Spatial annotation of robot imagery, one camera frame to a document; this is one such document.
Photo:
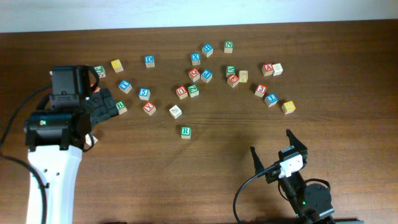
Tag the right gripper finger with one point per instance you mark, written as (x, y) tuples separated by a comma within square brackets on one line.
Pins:
[(258, 166), (298, 145)]

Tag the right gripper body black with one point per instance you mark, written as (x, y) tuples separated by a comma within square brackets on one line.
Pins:
[(272, 175)]

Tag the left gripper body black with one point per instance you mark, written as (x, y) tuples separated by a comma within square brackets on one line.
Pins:
[(104, 104)]

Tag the yellow S block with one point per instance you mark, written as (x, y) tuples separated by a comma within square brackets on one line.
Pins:
[(288, 107)]

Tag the green R block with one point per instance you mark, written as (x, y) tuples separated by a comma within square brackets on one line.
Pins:
[(186, 132)]

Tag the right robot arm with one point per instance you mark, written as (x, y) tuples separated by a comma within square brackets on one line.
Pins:
[(310, 199)]

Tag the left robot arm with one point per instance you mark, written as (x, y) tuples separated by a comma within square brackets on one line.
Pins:
[(56, 133)]

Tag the red I block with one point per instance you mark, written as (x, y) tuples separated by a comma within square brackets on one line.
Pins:
[(97, 89)]

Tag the green J block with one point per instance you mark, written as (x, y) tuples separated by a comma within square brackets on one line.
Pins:
[(100, 71)]

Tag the blue L block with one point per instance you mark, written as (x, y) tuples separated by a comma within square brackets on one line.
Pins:
[(271, 100)]

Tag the yellow block top left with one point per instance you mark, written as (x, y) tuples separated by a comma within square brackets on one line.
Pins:
[(117, 65)]

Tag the plain wooden block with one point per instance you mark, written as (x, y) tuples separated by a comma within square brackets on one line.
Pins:
[(90, 139)]

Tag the blue T block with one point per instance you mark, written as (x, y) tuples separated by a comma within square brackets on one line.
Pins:
[(125, 86)]

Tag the green B block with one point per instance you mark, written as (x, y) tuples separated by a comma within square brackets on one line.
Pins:
[(121, 107)]

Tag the red 3 block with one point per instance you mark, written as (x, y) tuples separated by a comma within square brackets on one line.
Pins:
[(260, 90)]

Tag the blue 5 block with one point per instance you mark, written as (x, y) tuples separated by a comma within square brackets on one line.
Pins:
[(144, 94)]

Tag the plain white picture block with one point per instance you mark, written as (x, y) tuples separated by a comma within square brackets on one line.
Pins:
[(277, 69)]

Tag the red A block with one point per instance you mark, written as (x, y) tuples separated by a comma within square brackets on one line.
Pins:
[(267, 69)]

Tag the red Y block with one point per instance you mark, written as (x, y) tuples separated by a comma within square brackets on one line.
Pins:
[(149, 108)]

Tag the blue D block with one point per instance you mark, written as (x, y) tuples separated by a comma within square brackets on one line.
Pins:
[(149, 61)]

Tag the plain yellow-print block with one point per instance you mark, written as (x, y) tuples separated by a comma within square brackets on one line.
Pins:
[(243, 76)]

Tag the red E block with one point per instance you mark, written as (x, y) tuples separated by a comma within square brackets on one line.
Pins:
[(233, 80)]

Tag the green V block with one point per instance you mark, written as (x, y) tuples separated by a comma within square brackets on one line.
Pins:
[(230, 70)]

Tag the plain leaf picture block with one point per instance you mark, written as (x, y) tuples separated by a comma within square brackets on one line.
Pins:
[(175, 111)]

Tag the green Z block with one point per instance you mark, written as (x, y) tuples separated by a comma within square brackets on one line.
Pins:
[(193, 90)]

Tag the blue P block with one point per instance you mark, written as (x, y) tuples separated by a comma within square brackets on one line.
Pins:
[(206, 75)]

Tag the red U block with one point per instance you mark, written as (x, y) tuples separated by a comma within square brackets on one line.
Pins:
[(181, 92)]

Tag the red Q block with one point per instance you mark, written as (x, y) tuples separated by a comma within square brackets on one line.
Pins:
[(194, 75)]

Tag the green N block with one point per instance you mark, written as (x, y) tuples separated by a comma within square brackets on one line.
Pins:
[(228, 47)]

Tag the blue X block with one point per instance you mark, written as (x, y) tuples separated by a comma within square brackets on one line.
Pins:
[(196, 59)]

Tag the blue H block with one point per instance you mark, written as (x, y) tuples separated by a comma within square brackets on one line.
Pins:
[(207, 50)]

